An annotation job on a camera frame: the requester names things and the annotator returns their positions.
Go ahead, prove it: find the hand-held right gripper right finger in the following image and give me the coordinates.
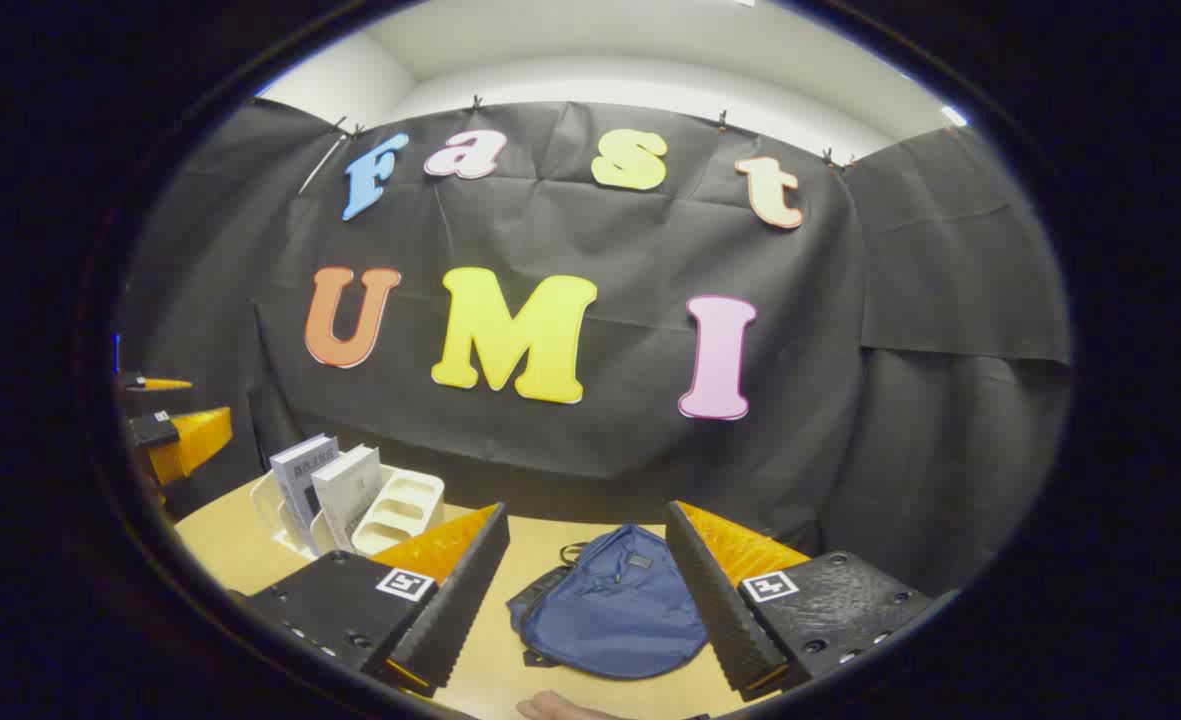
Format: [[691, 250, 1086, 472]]
[[664, 499, 959, 702]]

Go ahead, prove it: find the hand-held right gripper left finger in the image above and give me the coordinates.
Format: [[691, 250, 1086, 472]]
[[240, 502, 512, 699]]

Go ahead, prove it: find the blue schoolbag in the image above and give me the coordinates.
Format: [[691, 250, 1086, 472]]
[[506, 523, 709, 682]]

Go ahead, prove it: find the grey cover book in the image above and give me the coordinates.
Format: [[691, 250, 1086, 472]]
[[270, 433, 341, 554]]

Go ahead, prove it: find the white plastic bookshelf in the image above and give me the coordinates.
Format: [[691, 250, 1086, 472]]
[[248, 465, 446, 561]]

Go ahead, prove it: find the white cover book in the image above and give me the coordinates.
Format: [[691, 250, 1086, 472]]
[[311, 445, 384, 554]]

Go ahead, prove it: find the black backdrop cloth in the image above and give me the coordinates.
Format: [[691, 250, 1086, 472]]
[[115, 98, 1073, 601]]

